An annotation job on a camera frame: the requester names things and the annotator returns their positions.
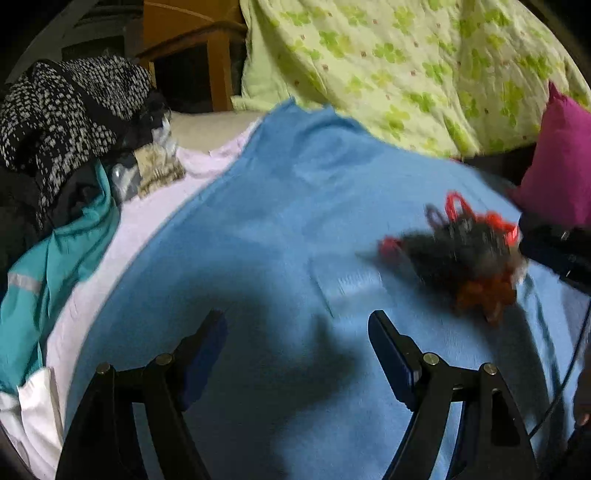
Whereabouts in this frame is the green floral quilt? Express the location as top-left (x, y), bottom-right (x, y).
top-left (231, 0), bottom-right (587, 160)

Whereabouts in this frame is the pale pink sheet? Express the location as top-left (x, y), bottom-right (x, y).
top-left (18, 122), bottom-right (264, 480)

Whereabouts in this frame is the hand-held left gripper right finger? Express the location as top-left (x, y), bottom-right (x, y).
top-left (368, 310), bottom-right (539, 480)

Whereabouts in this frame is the orange wrapper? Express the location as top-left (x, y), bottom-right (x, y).
top-left (455, 272), bottom-right (517, 326)

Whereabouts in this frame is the black cable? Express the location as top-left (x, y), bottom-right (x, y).
top-left (529, 295), bottom-right (591, 441)

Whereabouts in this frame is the wooden cabinet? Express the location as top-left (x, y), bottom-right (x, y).
top-left (136, 0), bottom-right (247, 112)

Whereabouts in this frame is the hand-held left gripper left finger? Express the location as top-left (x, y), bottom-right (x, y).
top-left (55, 309), bottom-right (229, 480)

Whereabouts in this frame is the black white knit garment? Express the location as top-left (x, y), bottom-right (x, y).
top-left (0, 55), bottom-right (155, 222)

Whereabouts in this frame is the blue blanket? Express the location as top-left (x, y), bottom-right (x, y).
top-left (65, 99), bottom-right (583, 480)

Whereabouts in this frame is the magenta pillow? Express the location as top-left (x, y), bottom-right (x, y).
top-left (510, 80), bottom-right (591, 227)

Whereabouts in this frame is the beige patterned cloth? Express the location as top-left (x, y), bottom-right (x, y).
top-left (135, 143), bottom-right (186, 198)

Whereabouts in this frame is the dark bundle with red loops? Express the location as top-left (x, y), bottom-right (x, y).
top-left (379, 189), bottom-right (528, 296)

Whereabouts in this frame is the teal jacket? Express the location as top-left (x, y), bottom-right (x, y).
top-left (0, 159), bottom-right (122, 393)

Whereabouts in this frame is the beige mattress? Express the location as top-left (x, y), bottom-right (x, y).
top-left (167, 110), bottom-right (266, 154)

